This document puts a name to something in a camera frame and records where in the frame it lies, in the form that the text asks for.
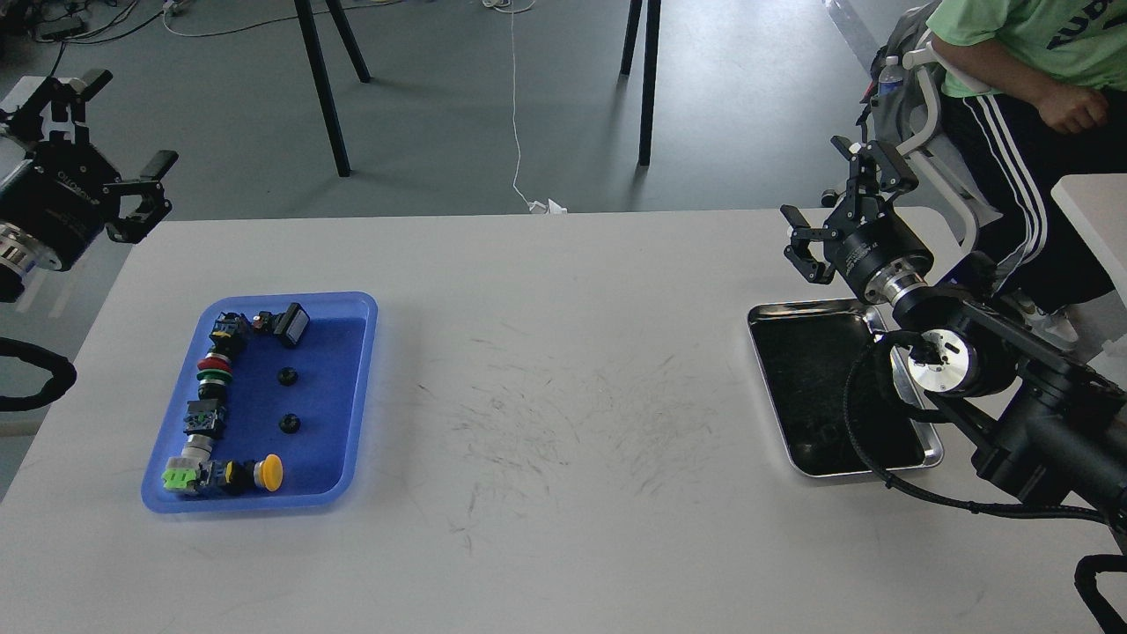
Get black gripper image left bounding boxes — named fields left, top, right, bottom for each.
left=3, top=70, right=180, bottom=269

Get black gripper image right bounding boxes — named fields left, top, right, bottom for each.
left=780, top=136, right=934, bottom=305

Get small black gear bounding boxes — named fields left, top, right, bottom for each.
left=276, top=366, right=298, bottom=387
left=277, top=413, right=302, bottom=434

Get silver metal tray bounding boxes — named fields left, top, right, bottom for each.
left=748, top=300, right=946, bottom=479

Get blue plastic tray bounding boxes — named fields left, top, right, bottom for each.
left=141, top=291, right=378, bottom=514

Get grey backpack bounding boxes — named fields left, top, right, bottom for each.
left=857, top=1, right=941, bottom=157

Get white office chair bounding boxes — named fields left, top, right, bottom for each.
left=858, top=7, right=999, bottom=253

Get plastic water bottle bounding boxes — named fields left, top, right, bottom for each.
left=877, top=55, right=905, bottom=97

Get red green push button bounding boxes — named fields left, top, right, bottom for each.
left=195, top=352, right=233, bottom=385

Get black table legs left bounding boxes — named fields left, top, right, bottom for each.
left=293, top=1, right=372, bottom=178

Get black table legs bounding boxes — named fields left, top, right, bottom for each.
left=293, top=1, right=372, bottom=178
left=619, top=0, right=663, bottom=167

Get black square push button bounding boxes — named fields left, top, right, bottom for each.
left=270, top=302, right=310, bottom=349

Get person in green shirt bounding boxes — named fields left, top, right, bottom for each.
left=926, top=1, right=1126, bottom=318

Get white side table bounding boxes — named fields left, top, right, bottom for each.
left=1051, top=173, right=1126, bottom=303

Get black table legs right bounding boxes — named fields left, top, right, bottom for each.
left=619, top=0, right=663, bottom=167

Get black green contact block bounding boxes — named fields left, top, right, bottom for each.
left=181, top=398, right=228, bottom=439

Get yellow mushroom push button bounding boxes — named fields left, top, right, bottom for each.
left=249, top=453, right=284, bottom=492

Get floor cables and power strip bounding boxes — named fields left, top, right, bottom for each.
left=0, top=0, right=190, bottom=45

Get black braided cable right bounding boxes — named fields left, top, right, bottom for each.
left=843, top=329, right=1127, bottom=527

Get black braided cable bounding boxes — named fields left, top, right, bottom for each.
left=0, top=337, right=78, bottom=413
left=843, top=329, right=1127, bottom=527

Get black braided cable left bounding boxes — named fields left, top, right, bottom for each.
left=0, top=337, right=78, bottom=413

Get black blue yellow switch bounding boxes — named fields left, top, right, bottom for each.
left=210, top=313, right=252, bottom=358

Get white cable on floor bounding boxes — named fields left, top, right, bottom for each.
left=480, top=0, right=567, bottom=215

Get green block switch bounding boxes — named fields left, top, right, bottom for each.
left=161, top=467, right=199, bottom=495

